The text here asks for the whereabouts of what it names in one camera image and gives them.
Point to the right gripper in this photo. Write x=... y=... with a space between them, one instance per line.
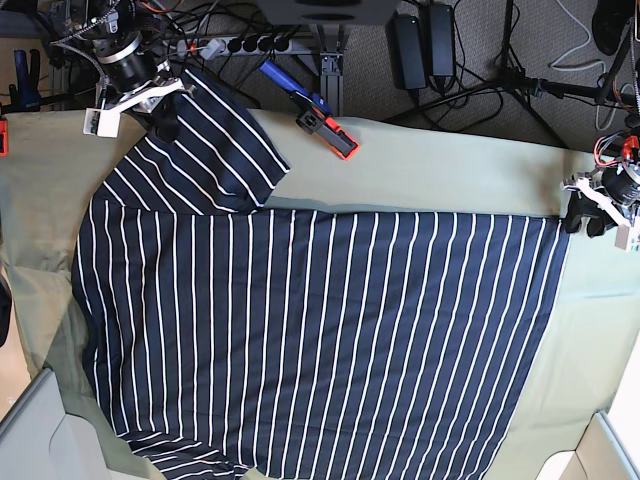
x=131 y=69

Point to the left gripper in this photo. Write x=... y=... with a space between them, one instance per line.
x=602 y=195

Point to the navy white striped T-shirt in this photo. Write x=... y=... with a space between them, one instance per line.
x=225 y=336

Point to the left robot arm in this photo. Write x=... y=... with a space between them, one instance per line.
x=621 y=146

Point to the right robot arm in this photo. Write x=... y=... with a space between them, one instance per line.
x=103 y=19

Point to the white power strip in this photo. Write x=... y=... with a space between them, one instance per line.
x=225 y=46

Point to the blue clamp at left edge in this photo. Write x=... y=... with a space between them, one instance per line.
x=24 y=95

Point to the blue orange bar clamp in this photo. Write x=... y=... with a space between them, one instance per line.
x=315 y=117

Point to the grey monitor base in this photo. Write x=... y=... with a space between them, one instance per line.
x=353 y=12

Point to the black tripod stand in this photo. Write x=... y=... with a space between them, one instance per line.
x=530 y=95

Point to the orange clamp jaw left edge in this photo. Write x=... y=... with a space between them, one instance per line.
x=3 y=137

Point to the grey bin bottom right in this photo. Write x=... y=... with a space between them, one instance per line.
x=600 y=454

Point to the grey bin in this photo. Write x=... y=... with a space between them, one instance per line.
x=40 y=440
x=600 y=454

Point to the black power adapter right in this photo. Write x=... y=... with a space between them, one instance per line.
x=440 y=42

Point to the black power adapter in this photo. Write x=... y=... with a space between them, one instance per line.
x=440 y=42
x=405 y=49

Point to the black power adapter left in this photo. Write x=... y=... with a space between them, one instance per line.
x=405 y=49

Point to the light green table cloth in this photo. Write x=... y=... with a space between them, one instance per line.
x=588 y=361

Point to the grey bin bottom left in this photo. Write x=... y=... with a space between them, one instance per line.
x=40 y=440

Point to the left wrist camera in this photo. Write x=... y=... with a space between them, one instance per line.
x=627 y=238

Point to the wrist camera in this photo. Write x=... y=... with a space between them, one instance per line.
x=627 y=238
x=102 y=123

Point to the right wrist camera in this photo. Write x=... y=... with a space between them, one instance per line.
x=102 y=123

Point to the aluminium frame post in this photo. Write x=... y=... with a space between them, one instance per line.
x=331 y=41

